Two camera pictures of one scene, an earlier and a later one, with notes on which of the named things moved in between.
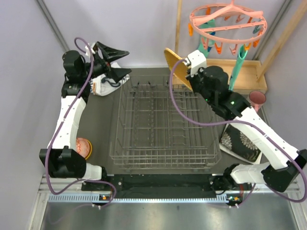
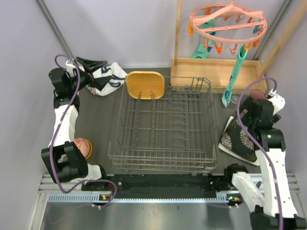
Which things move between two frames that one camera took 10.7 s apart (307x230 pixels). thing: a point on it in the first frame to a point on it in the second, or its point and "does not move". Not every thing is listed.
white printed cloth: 102,85 does not move
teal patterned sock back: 209,23 does not move
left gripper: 109,54 to 98,82
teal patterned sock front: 242,53 does not move
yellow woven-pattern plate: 180,71 to 146,82
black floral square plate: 235,142 does not move
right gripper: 192,79 to 246,104
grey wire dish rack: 159,125 does not move
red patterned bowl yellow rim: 83,147 does not move
